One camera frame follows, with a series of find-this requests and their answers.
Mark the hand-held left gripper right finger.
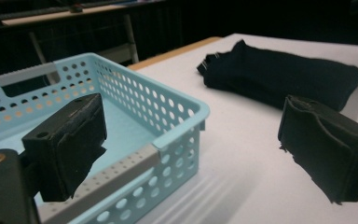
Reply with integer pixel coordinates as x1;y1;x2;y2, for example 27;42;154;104
277;94;358;205

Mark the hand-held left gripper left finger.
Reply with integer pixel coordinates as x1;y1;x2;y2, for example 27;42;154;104
21;92;108;203

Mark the light blue perforated plastic basket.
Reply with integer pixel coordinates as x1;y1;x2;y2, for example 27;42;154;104
0;52;211;224

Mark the black cloth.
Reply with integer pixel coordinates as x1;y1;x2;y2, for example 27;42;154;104
196;38;358;112

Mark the wooden background table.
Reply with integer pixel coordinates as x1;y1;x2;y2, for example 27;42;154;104
0;3;141;86

